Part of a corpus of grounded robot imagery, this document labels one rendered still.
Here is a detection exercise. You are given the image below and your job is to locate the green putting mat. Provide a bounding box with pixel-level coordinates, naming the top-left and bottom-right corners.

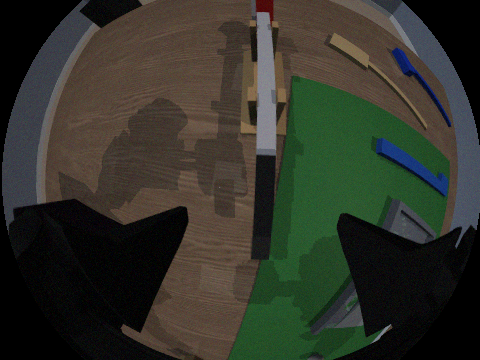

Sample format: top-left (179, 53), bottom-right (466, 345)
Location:
top-left (228, 76), bottom-right (451, 360)

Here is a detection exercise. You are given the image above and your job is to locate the white ball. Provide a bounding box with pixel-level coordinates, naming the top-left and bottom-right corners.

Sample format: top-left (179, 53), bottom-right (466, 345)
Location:
top-left (307, 353), bottom-right (324, 360)

